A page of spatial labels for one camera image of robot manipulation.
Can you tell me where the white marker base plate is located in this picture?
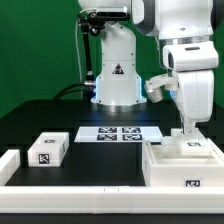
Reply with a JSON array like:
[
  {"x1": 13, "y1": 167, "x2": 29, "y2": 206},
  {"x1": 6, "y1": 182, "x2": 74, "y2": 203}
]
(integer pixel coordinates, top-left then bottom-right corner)
[{"x1": 75, "y1": 126, "x2": 162, "y2": 143}]

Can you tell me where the grey depth camera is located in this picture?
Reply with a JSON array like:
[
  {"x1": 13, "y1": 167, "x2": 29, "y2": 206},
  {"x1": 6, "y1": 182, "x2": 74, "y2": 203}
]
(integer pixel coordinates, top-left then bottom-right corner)
[{"x1": 89, "y1": 6, "x2": 130, "y2": 21}]

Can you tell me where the white cabinet top block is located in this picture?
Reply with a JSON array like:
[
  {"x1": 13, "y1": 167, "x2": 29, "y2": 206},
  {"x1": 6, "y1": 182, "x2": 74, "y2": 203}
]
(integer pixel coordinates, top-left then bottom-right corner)
[{"x1": 27, "y1": 132, "x2": 69, "y2": 167}]

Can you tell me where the white cabinet body box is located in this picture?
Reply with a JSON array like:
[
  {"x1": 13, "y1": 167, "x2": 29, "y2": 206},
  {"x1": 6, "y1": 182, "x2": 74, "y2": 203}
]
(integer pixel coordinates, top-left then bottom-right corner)
[{"x1": 142, "y1": 139, "x2": 224, "y2": 187}]

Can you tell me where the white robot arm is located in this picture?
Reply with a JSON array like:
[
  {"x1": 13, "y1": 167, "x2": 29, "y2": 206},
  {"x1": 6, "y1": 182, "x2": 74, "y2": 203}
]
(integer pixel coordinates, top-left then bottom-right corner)
[{"x1": 78, "y1": 0, "x2": 224, "y2": 133}]

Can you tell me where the white U-shaped fence frame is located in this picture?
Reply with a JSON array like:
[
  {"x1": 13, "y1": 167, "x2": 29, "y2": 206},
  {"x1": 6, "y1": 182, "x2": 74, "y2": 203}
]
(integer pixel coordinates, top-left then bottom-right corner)
[{"x1": 0, "y1": 149, "x2": 224, "y2": 214}]

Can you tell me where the white cabinet door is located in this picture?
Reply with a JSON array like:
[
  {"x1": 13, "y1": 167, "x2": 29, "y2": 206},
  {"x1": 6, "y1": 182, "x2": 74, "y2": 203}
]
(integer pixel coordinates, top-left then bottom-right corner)
[
  {"x1": 161, "y1": 128, "x2": 183, "y2": 145},
  {"x1": 175, "y1": 132, "x2": 214, "y2": 156}
]

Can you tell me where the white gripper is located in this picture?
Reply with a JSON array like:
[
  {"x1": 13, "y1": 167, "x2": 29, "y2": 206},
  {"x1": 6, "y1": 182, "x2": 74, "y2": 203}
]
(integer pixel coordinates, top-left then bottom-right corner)
[{"x1": 163, "y1": 41, "x2": 219, "y2": 135}]

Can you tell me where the black cable bundle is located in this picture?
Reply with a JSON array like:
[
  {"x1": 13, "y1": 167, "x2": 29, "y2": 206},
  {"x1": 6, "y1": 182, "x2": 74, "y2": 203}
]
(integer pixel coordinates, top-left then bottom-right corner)
[{"x1": 53, "y1": 82, "x2": 98, "y2": 101}]

